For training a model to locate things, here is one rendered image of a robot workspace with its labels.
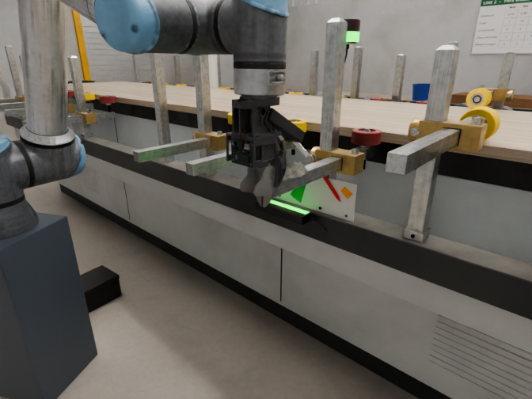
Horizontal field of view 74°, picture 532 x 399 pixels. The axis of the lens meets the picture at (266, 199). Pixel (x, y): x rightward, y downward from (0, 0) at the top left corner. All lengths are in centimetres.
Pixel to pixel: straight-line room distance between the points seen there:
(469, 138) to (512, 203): 30
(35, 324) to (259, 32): 111
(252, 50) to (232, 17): 6
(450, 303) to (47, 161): 119
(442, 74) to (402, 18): 810
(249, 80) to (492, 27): 773
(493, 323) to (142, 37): 87
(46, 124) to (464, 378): 146
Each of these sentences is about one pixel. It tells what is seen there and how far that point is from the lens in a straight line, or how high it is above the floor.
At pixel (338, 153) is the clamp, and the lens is 91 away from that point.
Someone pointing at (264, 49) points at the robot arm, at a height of 110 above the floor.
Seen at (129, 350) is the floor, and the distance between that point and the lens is 165.
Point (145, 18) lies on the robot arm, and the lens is 58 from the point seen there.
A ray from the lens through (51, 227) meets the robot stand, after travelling 132.
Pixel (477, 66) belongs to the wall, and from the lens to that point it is 827.
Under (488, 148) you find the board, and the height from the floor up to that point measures 89.
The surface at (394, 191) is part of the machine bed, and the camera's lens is 112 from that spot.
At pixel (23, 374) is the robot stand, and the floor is 15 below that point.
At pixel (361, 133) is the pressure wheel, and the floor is 90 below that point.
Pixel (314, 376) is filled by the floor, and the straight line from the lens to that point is 148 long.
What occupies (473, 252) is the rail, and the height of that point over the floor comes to 70.
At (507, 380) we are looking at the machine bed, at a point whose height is 27.
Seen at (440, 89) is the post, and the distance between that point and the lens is 81.
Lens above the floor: 109
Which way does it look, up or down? 21 degrees down
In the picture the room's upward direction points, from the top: straight up
